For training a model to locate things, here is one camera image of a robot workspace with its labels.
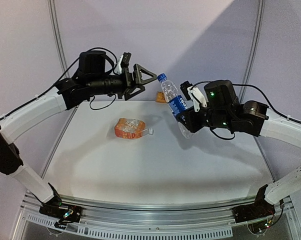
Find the right aluminium corner post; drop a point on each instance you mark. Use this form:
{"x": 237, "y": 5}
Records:
{"x": 254, "y": 42}

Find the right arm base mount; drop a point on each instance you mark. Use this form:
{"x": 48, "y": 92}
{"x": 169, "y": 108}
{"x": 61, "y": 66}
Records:
{"x": 257, "y": 210}

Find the clear bottle blue label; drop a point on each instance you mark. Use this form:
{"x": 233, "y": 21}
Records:
{"x": 176, "y": 103}

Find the aluminium corner post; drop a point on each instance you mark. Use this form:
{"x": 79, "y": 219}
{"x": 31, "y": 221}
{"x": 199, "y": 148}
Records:
{"x": 254, "y": 42}
{"x": 57, "y": 35}

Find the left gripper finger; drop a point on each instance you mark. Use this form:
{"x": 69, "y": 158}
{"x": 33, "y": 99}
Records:
{"x": 142, "y": 76}
{"x": 134, "y": 91}

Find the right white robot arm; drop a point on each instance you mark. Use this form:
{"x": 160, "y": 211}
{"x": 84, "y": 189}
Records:
{"x": 218, "y": 107}

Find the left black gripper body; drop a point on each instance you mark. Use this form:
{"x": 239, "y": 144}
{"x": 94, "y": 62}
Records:
{"x": 128, "y": 83}

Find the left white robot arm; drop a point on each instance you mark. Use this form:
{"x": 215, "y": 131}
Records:
{"x": 97, "y": 74}

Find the white bottle cap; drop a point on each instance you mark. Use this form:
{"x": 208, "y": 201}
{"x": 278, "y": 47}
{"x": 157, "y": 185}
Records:
{"x": 150, "y": 131}

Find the aluminium front rail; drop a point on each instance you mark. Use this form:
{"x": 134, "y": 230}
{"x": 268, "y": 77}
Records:
{"x": 102, "y": 220}

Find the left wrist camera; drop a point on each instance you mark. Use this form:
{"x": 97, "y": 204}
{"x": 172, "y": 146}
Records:
{"x": 122, "y": 63}

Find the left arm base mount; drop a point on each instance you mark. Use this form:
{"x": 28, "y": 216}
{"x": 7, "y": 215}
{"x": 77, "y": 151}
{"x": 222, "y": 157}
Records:
{"x": 64, "y": 213}

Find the blue bottle cap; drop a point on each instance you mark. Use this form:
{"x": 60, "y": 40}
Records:
{"x": 162, "y": 77}

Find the crushed orange label bottle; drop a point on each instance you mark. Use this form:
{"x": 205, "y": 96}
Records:
{"x": 128, "y": 128}

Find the left aluminium corner post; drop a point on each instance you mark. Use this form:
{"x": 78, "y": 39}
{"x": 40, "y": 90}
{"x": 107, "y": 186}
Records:
{"x": 57, "y": 35}

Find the small brown bottle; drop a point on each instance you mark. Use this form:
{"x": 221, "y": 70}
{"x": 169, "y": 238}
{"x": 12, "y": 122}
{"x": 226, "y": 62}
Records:
{"x": 160, "y": 97}

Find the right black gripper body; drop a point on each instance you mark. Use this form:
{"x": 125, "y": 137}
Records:
{"x": 194, "y": 125}

